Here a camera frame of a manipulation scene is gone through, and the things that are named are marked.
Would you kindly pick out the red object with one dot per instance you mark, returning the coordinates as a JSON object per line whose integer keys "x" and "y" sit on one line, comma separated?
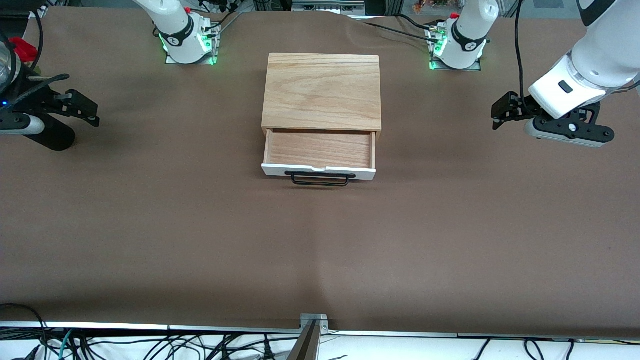
{"x": 24, "y": 49}

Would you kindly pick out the grey background equipment box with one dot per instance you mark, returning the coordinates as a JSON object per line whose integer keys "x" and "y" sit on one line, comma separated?
{"x": 327, "y": 6}

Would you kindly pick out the white-fronted wooden drawer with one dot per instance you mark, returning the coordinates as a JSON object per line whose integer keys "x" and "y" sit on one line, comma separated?
{"x": 320, "y": 149}

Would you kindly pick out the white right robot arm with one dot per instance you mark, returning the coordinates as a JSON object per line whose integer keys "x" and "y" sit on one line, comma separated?
{"x": 175, "y": 30}

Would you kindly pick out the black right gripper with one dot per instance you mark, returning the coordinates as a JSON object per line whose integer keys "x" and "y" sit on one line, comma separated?
{"x": 31, "y": 96}

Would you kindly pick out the aluminium table edge rail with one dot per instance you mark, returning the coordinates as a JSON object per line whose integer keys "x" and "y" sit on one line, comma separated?
{"x": 100, "y": 326}

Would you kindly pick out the light wooden drawer cabinet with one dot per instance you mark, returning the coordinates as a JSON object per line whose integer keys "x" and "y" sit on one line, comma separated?
{"x": 320, "y": 90}

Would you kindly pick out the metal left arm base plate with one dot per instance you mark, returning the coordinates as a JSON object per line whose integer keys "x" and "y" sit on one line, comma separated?
{"x": 474, "y": 65}

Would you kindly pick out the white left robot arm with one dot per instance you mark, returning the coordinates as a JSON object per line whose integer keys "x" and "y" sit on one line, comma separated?
{"x": 600, "y": 55}

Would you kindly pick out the grey metal camera mount bracket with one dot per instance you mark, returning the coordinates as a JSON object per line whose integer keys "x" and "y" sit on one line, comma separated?
{"x": 314, "y": 320}

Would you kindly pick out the brown table cover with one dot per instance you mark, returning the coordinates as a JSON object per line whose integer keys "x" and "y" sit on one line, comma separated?
{"x": 320, "y": 250}

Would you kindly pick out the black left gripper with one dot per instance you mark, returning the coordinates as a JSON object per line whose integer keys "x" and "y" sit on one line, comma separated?
{"x": 520, "y": 106}

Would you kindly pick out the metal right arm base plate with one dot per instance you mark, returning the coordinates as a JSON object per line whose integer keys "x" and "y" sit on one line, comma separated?
{"x": 212, "y": 50}

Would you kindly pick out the dark camera mount pole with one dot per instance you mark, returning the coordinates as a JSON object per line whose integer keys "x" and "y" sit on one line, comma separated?
{"x": 304, "y": 345}

